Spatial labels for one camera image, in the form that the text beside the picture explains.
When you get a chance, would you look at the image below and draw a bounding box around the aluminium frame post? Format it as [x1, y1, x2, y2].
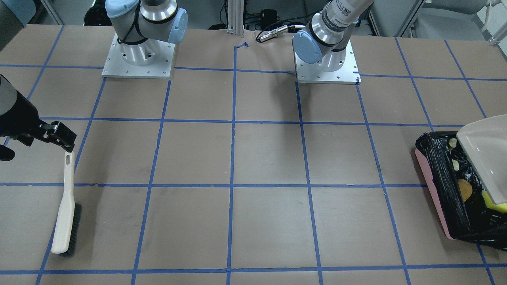
[226, 0, 245, 37]

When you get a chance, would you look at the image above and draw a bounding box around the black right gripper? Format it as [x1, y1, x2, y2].
[0, 91, 77, 161]

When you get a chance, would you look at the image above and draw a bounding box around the pink bin with black bag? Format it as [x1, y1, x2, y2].
[415, 131, 507, 251]

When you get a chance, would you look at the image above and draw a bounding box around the yellow potato-like bread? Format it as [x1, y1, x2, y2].
[457, 179, 473, 202]

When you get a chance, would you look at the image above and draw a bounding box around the beige hand brush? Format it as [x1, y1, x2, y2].
[51, 152, 82, 257]

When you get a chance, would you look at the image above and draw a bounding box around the twisted croissant bread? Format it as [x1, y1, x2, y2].
[448, 138, 460, 171]

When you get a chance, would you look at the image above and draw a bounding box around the yellow sponge piece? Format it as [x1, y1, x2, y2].
[481, 190, 507, 214]

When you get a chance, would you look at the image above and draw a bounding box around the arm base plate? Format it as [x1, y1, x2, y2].
[102, 35, 177, 80]
[294, 41, 362, 85]

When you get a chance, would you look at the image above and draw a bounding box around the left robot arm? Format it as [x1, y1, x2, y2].
[293, 0, 373, 72]

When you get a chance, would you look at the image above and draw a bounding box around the beige plastic dustpan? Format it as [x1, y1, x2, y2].
[456, 115, 507, 204]

